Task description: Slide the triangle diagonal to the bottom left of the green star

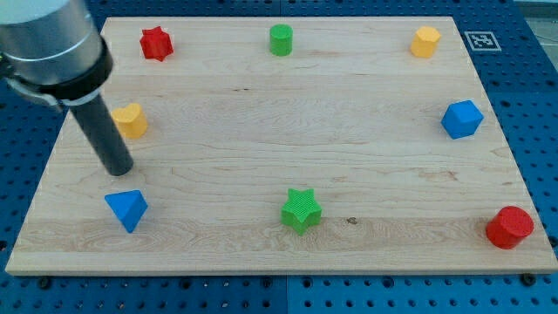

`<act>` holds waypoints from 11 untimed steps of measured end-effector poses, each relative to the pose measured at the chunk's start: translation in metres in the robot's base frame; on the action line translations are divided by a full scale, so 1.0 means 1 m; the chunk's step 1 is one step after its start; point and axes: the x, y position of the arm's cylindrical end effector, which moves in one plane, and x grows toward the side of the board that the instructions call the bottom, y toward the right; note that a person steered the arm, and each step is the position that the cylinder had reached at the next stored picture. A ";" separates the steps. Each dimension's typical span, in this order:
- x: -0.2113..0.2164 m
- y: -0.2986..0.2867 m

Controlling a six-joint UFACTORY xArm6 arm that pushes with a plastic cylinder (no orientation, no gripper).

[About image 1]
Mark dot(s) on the blue triangle block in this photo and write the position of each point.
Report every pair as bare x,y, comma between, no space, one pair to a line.
128,206

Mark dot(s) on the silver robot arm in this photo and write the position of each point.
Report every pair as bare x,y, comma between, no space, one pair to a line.
52,53

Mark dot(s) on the green star block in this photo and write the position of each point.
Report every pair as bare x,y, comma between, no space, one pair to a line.
301,210

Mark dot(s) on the red star block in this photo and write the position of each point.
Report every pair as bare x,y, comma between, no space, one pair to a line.
156,44

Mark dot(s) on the wooden board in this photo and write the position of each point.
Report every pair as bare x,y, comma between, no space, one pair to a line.
350,113

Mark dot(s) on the green cylinder block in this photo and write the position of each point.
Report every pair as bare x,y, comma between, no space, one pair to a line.
280,39

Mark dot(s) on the yellow heart block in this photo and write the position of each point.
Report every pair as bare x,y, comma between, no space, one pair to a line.
130,120

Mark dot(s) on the blue cube block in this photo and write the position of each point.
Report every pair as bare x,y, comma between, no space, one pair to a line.
462,119

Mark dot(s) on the yellow hexagon block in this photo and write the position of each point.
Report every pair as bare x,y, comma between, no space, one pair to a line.
425,42

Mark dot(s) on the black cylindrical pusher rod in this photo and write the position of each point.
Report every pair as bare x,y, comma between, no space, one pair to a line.
98,127

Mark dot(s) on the white fiducial marker tag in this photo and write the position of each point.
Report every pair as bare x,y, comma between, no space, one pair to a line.
482,41

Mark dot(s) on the red cylinder block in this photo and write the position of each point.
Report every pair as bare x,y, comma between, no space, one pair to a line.
509,227

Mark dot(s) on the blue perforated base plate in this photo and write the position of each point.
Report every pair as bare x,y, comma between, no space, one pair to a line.
521,82

